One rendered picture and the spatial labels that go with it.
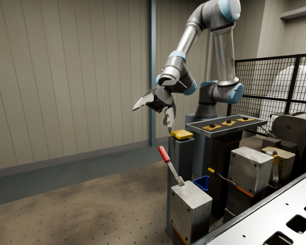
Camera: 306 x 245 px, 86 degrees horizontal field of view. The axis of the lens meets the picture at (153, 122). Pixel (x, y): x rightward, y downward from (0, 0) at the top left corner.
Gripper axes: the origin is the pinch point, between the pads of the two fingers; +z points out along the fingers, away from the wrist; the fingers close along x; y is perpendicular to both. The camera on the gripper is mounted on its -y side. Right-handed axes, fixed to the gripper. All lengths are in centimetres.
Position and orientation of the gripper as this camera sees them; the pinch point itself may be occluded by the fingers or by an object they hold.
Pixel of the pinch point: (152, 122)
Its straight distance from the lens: 53.9
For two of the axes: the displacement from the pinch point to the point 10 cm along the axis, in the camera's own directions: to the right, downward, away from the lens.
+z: -3.4, 8.2, -4.5
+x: -8.0, -5.1, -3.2
